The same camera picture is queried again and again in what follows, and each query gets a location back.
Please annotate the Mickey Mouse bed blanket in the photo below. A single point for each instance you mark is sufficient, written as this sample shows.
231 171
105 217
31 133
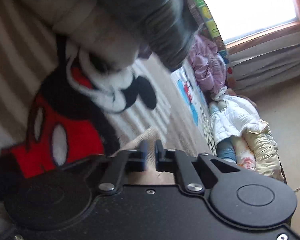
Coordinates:
60 103

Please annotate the window with wooden frame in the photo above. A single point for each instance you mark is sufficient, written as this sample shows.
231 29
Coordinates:
243 24

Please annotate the folded denim garment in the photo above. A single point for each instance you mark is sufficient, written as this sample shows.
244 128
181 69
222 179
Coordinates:
168 27

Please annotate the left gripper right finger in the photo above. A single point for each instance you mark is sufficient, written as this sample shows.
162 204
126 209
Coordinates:
180 165

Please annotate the white quilted duvet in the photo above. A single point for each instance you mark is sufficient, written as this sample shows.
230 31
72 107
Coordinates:
231 116

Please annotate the colourful alphabet play mat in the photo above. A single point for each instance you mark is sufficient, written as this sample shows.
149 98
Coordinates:
210 30

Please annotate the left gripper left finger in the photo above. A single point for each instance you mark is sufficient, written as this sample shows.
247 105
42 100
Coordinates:
119 166

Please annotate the grey curtain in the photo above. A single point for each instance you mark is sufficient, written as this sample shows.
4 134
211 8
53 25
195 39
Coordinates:
266 64

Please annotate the purple crumpled duvet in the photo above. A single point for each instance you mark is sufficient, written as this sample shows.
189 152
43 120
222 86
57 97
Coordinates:
207 64

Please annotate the cream yellow blanket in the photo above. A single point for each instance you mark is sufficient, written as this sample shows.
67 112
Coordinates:
264 148

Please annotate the pink red folded quilt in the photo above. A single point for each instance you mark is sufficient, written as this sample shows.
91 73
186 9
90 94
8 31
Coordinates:
235 150

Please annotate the beige pink sweater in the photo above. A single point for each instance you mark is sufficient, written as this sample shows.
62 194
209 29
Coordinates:
150 176

